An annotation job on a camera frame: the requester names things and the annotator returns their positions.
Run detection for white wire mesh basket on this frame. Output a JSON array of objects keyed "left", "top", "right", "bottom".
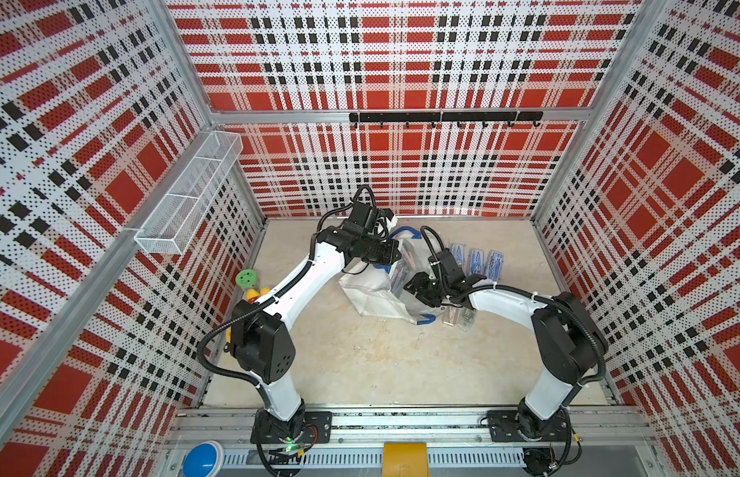
[{"left": 136, "top": 131, "right": 242, "bottom": 256}]

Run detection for blue round button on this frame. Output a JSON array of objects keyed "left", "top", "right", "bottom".
[{"left": 182, "top": 440, "right": 225, "bottom": 477}]

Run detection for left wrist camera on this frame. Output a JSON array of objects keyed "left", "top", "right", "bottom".
[{"left": 342, "top": 202, "right": 396, "bottom": 236}]

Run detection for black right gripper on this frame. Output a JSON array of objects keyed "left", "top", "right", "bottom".
[{"left": 402, "top": 272, "right": 447, "bottom": 308}]

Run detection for clear green compass case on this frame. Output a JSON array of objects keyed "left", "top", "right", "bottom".
[{"left": 457, "top": 308, "right": 477, "bottom": 331}]

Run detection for yellow toy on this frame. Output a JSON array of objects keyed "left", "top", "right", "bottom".
[{"left": 225, "top": 287, "right": 271, "bottom": 343}]

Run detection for white canvas bag blue handles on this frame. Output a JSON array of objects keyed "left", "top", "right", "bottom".
[{"left": 338, "top": 226, "right": 446, "bottom": 325}]

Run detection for blue compass set case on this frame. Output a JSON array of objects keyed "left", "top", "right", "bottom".
[
  {"left": 467, "top": 248, "right": 486, "bottom": 275},
  {"left": 485, "top": 250, "right": 504, "bottom": 282},
  {"left": 449, "top": 242, "right": 467, "bottom": 270}
]

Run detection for green round toy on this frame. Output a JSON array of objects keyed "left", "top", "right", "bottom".
[{"left": 235, "top": 268, "right": 259, "bottom": 290}]

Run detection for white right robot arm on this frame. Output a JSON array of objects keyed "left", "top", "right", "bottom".
[{"left": 404, "top": 272, "right": 608, "bottom": 423}]

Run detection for black hook rail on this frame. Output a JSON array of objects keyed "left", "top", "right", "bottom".
[{"left": 348, "top": 111, "right": 544, "bottom": 125}]

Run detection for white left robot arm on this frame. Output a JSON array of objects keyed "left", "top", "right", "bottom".
[{"left": 196, "top": 227, "right": 402, "bottom": 423}]

